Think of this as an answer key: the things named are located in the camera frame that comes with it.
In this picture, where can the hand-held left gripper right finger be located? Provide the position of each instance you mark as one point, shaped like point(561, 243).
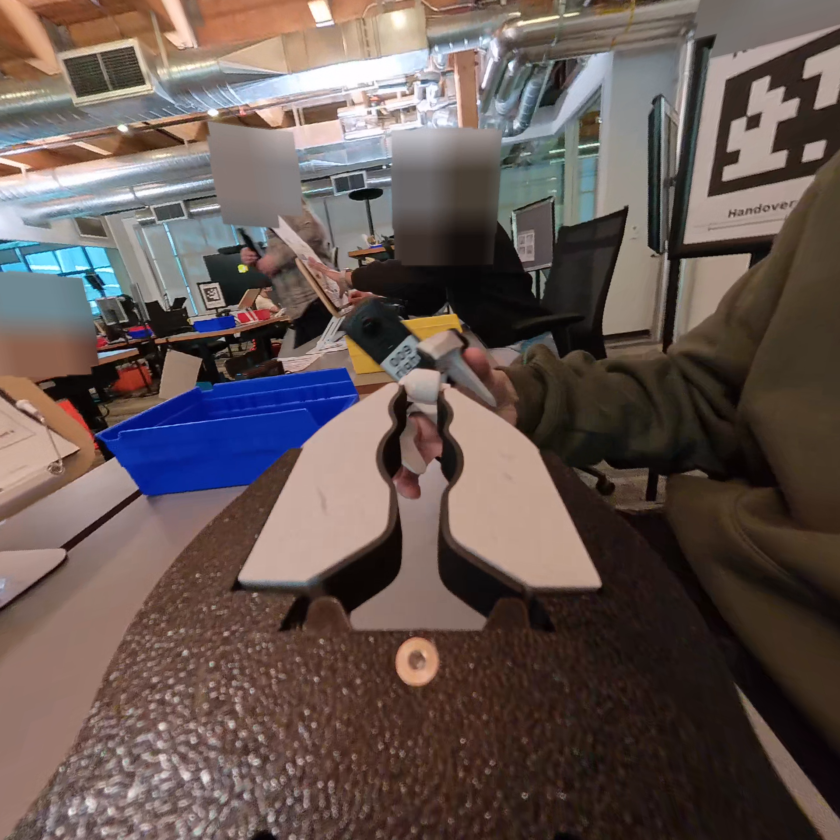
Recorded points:
point(518, 518)

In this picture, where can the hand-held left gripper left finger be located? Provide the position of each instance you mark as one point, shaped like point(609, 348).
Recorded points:
point(321, 512)

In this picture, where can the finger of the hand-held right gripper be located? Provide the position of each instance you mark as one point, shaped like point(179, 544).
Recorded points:
point(415, 449)
point(443, 348)

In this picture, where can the blue divided plastic bin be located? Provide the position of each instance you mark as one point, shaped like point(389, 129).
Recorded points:
point(223, 426)

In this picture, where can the person's right forearm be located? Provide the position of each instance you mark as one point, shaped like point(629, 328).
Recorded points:
point(623, 407)

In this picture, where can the person's right hand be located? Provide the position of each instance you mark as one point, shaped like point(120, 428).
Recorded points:
point(499, 390)

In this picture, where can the yellow plastic bin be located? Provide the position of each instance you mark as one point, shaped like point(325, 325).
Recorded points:
point(420, 328)

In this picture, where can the grey display board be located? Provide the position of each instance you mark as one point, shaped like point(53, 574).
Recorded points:
point(321, 282)

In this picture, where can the white papers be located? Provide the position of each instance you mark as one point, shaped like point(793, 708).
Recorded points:
point(308, 358)

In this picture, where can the red plastic bin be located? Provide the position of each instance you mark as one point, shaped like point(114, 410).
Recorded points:
point(253, 315)

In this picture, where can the black floor lamp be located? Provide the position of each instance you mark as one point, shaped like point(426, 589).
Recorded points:
point(365, 194)

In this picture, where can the grey notice board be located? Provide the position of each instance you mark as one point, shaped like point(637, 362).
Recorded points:
point(533, 239)

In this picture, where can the wooden top desk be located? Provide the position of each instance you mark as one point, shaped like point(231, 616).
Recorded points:
point(223, 336)

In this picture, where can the black monitor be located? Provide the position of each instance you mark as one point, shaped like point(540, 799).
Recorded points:
point(229, 275)

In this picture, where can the small blue bin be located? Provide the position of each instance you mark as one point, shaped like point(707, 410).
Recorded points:
point(213, 324)

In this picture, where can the small fiducial marker sign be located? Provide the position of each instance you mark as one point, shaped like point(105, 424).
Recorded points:
point(211, 293)

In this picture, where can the grey card panel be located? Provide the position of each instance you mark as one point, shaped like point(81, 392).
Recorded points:
point(180, 374)

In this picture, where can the black framed panel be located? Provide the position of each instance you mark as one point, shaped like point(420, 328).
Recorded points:
point(659, 170)

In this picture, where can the white board stand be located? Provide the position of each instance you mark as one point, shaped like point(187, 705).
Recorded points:
point(26, 571)

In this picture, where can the instruction sheet board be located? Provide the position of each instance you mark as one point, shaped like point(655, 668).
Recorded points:
point(26, 446)

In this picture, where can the ceiling vent grille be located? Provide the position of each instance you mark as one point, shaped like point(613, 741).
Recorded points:
point(105, 71)

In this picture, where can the silver ventilation duct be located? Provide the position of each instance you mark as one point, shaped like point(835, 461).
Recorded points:
point(197, 79)

